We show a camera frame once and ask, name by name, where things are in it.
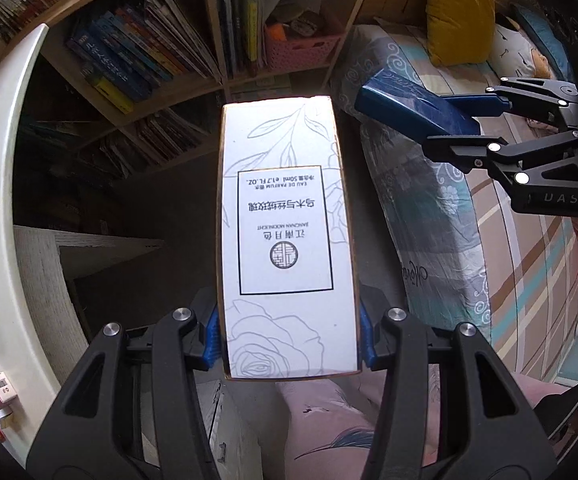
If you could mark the light blue cartoon cushion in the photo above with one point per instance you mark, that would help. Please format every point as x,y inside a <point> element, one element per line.
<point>534,45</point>

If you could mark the pink plastic basket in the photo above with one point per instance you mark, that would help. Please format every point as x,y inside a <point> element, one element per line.
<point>301,50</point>

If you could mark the row of upright books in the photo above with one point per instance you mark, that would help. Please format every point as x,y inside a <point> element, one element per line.
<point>241,25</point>

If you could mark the stack of magazines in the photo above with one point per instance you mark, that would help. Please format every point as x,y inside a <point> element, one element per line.
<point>154,140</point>

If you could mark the patterned bed quilt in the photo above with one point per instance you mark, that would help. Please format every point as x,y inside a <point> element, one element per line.
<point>434,240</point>

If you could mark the white floral perfume box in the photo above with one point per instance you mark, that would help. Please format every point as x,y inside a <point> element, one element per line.
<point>284,210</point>

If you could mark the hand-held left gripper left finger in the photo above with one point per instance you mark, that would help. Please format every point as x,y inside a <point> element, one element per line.
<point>212,341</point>

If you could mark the yellow pillow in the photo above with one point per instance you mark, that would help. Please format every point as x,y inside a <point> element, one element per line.
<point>459,15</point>

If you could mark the person's pink pajama legs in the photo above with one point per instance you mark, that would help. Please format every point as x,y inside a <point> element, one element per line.
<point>329,430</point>

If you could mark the black object with red detail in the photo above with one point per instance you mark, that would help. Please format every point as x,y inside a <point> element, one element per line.
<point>574,415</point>

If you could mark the blue glossy box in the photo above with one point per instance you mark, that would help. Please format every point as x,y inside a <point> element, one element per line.
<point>404,105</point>

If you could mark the wooden bookshelf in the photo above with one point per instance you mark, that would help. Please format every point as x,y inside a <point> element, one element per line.
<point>219,85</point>

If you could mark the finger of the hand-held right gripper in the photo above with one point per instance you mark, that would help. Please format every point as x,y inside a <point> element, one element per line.
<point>464,149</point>
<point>484,106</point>

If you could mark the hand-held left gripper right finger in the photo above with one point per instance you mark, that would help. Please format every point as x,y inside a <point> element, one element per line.
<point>364,336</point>

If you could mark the row of blue books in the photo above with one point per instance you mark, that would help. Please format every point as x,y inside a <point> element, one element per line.
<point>129,55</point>

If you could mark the small pink white timer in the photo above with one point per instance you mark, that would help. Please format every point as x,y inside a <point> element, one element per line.
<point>1,389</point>

